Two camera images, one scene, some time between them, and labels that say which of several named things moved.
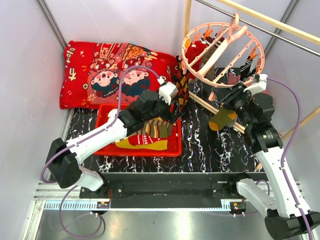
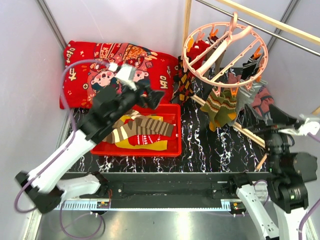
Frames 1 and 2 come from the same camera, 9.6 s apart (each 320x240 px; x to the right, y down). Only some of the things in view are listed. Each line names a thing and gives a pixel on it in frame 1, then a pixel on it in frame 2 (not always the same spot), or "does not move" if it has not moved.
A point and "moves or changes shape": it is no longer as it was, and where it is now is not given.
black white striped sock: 245,70 moves or changes shape
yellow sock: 159,145 does not move
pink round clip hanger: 222,54 does not move
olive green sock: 225,117 -> 212,107
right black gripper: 226,101 -> 278,120
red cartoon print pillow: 103,73 does not move
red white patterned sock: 140,139 does not move
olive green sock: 166,131 -> 228,112
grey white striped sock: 207,42 moves or changes shape
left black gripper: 172,117 -> 152,100
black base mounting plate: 160,185 does not move
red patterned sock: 194,49 does not move
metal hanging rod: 314,51 does not move
